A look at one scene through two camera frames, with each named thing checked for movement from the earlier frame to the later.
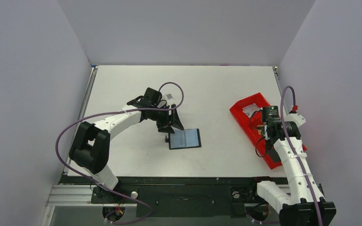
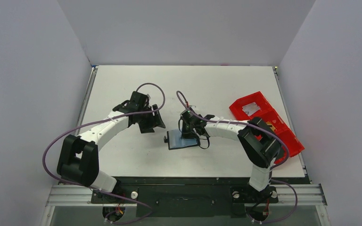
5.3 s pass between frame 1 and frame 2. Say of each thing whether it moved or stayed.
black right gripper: moved
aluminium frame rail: stayed
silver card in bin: stayed
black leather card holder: stayed
